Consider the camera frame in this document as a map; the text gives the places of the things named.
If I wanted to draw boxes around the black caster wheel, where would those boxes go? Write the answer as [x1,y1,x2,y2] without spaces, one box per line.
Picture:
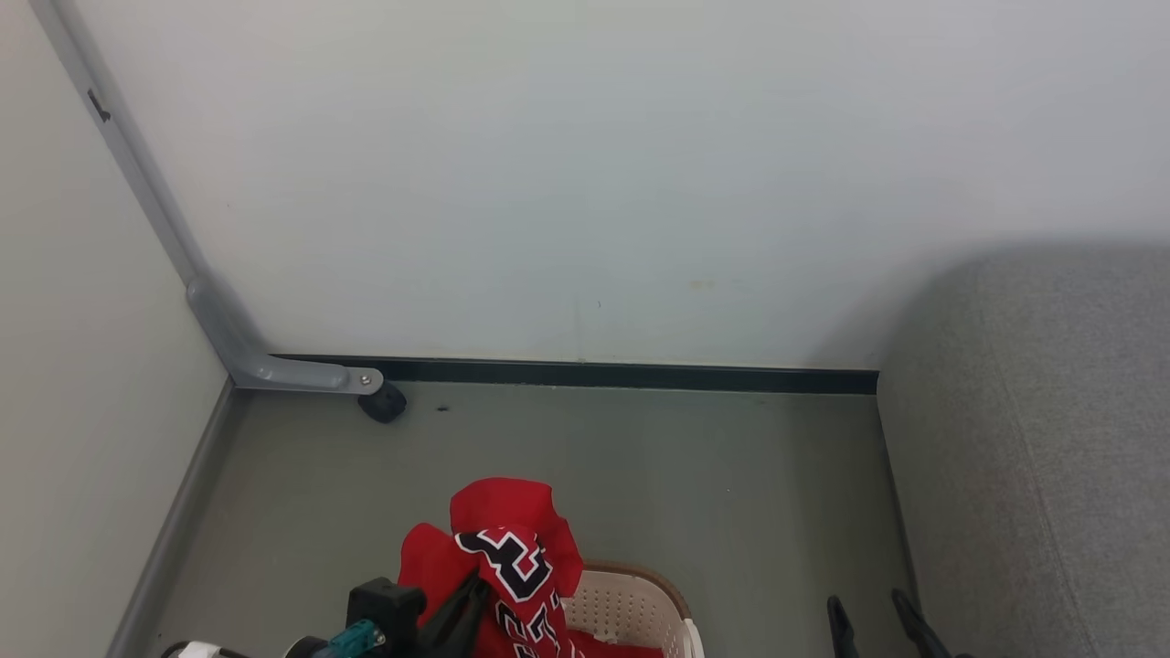
[357,382,409,424]

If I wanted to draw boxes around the red jersey black white numerals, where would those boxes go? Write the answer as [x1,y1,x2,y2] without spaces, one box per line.
[396,476,666,658]

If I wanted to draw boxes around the grey fabric sofa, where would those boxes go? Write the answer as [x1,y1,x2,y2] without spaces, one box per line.
[876,242,1170,658]

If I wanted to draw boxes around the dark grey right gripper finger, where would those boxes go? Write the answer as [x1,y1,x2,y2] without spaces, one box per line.
[891,589,956,658]
[826,595,860,658]

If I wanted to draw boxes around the black teal left gripper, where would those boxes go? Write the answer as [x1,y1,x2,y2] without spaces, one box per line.
[285,568,495,658]

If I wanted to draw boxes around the grey floor skirting strip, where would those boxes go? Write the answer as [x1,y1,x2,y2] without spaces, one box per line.
[105,379,236,658]

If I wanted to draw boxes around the cream perforated plastic laundry basket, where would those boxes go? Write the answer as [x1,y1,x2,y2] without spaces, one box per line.
[559,560,705,658]

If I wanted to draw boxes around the black wall baseboard strip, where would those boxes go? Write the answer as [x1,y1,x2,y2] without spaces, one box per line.
[271,355,880,396]

